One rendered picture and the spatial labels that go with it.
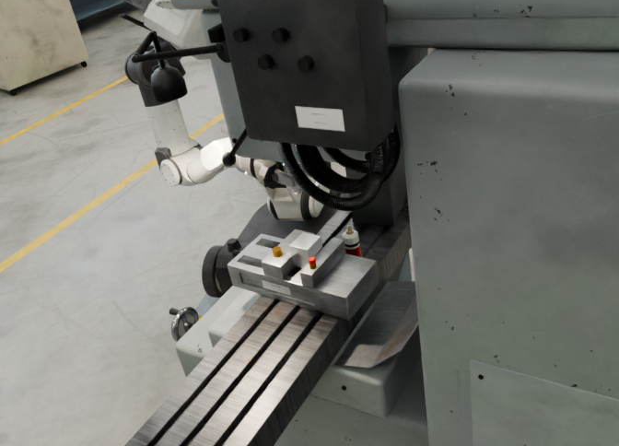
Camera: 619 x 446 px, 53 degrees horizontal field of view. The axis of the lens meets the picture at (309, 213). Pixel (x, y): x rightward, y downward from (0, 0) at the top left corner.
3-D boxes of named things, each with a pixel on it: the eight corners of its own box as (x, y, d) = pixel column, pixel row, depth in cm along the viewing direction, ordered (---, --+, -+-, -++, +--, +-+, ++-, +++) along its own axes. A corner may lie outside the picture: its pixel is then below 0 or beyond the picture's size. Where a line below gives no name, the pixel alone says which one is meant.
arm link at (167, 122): (157, 184, 179) (133, 109, 170) (193, 168, 186) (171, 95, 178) (179, 188, 171) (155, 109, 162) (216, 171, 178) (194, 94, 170)
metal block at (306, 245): (293, 265, 151) (288, 245, 147) (306, 252, 155) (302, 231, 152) (311, 270, 148) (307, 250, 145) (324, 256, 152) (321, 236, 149)
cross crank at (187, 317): (168, 347, 199) (157, 319, 193) (191, 323, 208) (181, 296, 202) (206, 360, 191) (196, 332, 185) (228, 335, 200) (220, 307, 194)
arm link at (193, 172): (208, 180, 161) (178, 196, 177) (239, 165, 167) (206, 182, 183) (189, 142, 160) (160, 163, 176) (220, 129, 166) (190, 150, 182)
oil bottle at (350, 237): (344, 263, 162) (338, 228, 156) (350, 254, 165) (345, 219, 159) (357, 266, 160) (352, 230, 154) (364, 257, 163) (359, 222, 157)
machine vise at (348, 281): (232, 286, 161) (222, 252, 156) (265, 253, 171) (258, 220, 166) (349, 322, 143) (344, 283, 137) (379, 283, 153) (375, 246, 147)
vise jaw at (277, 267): (263, 275, 151) (260, 261, 149) (297, 241, 161) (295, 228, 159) (284, 280, 148) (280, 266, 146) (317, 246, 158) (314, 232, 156)
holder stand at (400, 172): (352, 223, 177) (343, 161, 167) (371, 184, 195) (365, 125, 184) (393, 226, 173) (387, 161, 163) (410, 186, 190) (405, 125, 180)
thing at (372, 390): (215, 364, 167) (204, 330, 161) (283, 286, 191) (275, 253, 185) (386, 423, 142) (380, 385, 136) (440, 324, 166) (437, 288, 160)
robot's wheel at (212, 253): (229, 275, 255) (218, 235, 245) (240, 275, 254) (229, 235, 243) (208, 307, 240) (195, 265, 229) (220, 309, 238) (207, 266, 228)
